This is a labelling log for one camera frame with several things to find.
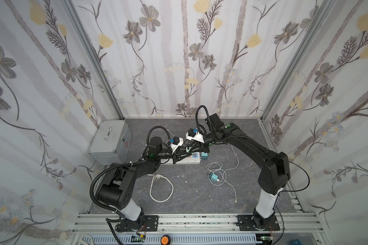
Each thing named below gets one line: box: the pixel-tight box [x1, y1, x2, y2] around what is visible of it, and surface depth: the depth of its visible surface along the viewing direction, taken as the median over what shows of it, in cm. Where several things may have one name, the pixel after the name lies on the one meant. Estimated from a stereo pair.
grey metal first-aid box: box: [87, 119, 133, 166], surface depth 90 cm
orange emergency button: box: [160, 234, 171, 245], surface depth 64 cm
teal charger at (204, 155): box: [201, 151, 209, 161], surface depth 99 cm
